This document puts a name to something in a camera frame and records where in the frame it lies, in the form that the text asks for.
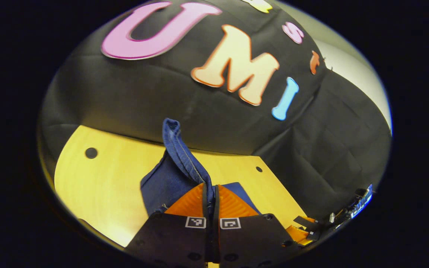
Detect blue denim jeans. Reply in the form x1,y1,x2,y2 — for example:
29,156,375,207
140,118,261,224

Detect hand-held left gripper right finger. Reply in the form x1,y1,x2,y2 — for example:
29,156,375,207
214,184,301,268

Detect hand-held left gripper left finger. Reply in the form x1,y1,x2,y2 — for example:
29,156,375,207
125,182,209,268

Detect black backdrop cloth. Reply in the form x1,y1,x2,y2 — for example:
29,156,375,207
38,0,393,224

